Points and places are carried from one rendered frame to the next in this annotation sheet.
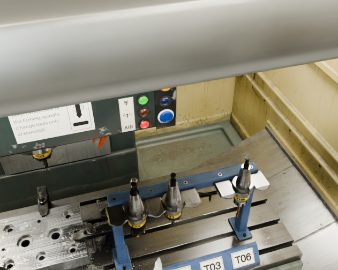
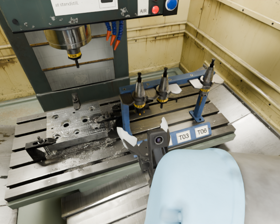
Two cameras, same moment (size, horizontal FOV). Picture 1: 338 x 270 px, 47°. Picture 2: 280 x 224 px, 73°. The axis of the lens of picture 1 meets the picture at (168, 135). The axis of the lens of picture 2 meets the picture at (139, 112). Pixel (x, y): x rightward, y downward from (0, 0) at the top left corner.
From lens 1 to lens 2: 0.38 m
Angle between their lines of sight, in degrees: 5
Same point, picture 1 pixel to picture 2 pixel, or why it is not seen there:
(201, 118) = (163, 65)
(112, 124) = (131, 6)
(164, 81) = not seen: outside the picture
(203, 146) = not seen: hidden behind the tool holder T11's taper
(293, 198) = (223, 102)
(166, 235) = (152, 121)
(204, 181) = (182, 79)
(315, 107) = (241, 43)
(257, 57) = not seen: outside the picture
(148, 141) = (133, 78)
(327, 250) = (246, 129)
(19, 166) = (60, 85)
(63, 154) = (86, 78)
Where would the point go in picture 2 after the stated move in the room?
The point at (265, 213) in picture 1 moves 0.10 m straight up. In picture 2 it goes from (210, 108) to (215, 96)
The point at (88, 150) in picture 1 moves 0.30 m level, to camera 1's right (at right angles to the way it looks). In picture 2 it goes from (101, 75) to (143, 74)
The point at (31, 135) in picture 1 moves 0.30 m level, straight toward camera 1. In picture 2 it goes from (66, 7) to (112, 70)
